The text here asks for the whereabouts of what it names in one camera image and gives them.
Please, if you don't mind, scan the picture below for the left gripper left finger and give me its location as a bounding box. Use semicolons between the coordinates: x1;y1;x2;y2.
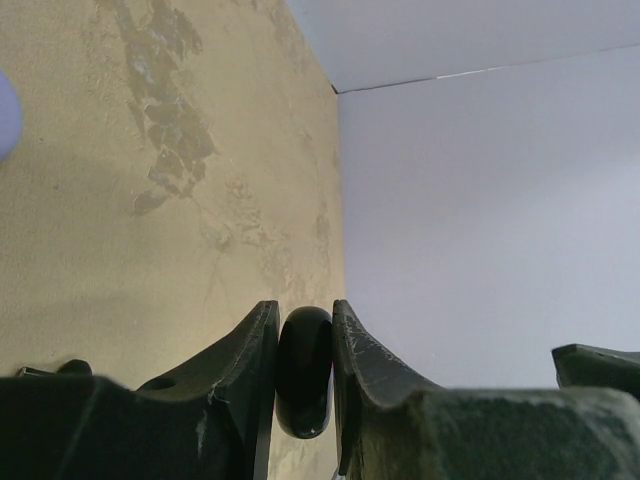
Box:
1;301;279;479

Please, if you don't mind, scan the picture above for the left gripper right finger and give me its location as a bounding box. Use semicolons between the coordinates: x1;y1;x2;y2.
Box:
333;300;639;479

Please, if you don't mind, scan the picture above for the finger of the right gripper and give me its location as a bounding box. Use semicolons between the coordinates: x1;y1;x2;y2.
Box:
551;344;639;400

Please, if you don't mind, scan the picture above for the black earbud charging case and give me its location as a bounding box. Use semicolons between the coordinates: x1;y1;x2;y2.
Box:
275;306;333;440

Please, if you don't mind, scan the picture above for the black earbud one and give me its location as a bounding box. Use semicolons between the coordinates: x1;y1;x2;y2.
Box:
18;358;94;379

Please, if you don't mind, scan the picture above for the purple earbud charging case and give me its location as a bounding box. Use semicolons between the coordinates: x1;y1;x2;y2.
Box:
0;71;23;160

